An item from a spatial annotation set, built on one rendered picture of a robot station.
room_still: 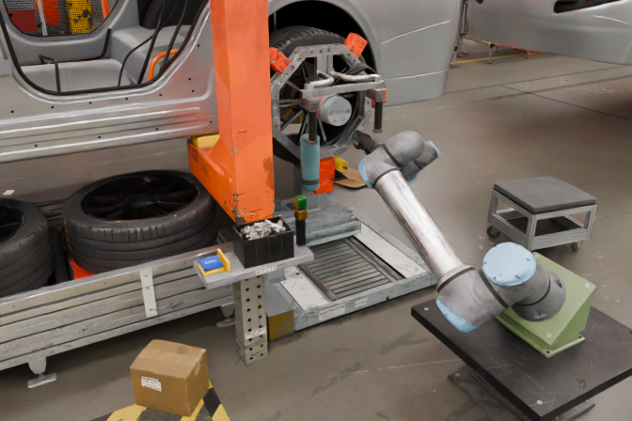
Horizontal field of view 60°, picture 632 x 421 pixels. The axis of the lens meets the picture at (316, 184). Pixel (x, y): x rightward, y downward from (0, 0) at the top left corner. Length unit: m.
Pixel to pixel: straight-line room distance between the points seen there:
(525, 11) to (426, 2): 1.82
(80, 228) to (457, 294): 1.49
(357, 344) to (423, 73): 1.51
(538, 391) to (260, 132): 1.27
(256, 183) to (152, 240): 0.49
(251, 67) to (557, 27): 3.03
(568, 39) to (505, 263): 2.98
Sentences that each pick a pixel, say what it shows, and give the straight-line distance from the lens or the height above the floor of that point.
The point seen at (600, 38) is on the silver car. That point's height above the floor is 0.93.
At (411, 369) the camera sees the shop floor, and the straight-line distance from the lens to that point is 2.32.
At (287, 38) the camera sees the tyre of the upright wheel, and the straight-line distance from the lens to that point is 2.60.
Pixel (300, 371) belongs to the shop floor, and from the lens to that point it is 2.28.
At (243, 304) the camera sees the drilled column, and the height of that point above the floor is 0.29.
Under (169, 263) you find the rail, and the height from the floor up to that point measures 0.38.
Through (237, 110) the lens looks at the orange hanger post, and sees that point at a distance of 2.03.
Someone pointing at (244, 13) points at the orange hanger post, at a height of 1.33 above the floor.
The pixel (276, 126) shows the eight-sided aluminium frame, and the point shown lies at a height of 0.78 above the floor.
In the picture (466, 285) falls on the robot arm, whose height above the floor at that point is 0.53.
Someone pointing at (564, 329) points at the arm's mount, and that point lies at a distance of 2.01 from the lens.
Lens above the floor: 1.53
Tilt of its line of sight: 23 degrees down
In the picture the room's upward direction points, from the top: straight up
